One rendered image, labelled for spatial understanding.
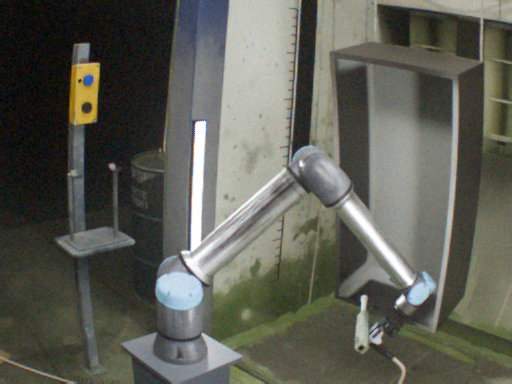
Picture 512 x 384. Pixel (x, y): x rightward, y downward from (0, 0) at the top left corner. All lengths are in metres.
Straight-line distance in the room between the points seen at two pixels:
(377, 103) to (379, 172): 0.35
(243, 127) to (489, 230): 1.67
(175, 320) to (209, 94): 1.16
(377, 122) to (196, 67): 0.88
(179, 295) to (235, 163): 1.15
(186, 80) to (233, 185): 0.59
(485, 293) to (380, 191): 1.04
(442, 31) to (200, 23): 1.62
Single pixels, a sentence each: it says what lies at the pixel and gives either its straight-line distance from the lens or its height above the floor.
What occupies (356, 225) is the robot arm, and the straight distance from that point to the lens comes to 1.85.
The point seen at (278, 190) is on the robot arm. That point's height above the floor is 1.18.
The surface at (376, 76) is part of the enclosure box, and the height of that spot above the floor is 1.54.
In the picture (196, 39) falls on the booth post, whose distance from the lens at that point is 2.52.
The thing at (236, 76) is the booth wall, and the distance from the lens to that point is 2.70.
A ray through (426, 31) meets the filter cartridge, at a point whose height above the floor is 1.84.
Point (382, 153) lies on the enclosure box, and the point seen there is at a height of 1.16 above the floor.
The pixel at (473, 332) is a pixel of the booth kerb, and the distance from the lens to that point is 3.40.
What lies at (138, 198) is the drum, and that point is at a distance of 3.43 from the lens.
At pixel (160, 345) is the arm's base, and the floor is 0.69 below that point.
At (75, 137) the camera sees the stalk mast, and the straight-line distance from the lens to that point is 2.46.
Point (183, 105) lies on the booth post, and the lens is 2.59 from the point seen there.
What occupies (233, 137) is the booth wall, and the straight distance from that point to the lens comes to 2.75.
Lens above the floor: 1.69
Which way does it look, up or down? 16 degrees down
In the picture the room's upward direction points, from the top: 4 degrees clockwise
